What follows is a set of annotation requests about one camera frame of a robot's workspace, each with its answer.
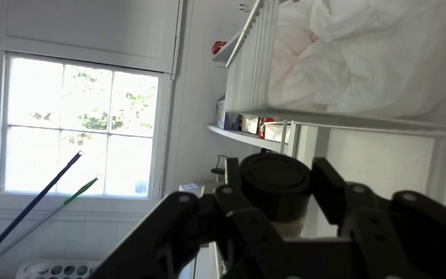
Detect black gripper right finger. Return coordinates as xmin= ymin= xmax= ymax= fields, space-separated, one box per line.
xmin=312 ymin=156 xmax=446 ymax=279

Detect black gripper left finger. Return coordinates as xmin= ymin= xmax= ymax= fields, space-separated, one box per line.
xmin=89 ymin=156 xmax=287 ymax=279

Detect black capped spice bottle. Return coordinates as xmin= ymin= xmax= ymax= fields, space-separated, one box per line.
xmin=239 ymin=150 xmax=313 ymax=240

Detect pale purple box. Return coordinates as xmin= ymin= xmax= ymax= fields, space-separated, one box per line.
xmin=216 ymin=96 xmax=245 ymax=130

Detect green tipped stick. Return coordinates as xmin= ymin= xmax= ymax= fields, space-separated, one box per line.
xmin=0 ymin=176 xmax=100 ymax=277

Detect white perforated tray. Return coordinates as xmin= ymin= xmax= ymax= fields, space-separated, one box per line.
xmin=14 ymin=258 xmax=104 ymax=279

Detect blue stick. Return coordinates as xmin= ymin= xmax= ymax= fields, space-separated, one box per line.
xmin=0 ymin=150 xmax=84 ymax=269

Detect white plastic bags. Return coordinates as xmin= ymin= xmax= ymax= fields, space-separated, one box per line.
xmin=267 ymin=0 xmax=446 ymax=120

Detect white framed window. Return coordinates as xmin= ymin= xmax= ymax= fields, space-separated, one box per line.
xmin=0 ymin=47 xmax=176 ymax=199

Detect white roller blind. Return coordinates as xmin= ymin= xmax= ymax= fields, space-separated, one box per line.
xmin=0 ymin=0 xmax=186 ymax=74

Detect white wall shelf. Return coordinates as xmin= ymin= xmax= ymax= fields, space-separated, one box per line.
xmin=205 ymin=122 xmax=292 ymax=153

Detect white wire rack basket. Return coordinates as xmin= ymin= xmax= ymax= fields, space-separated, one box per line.
xmin=224 ymin=0 xmax=446 ymax=139

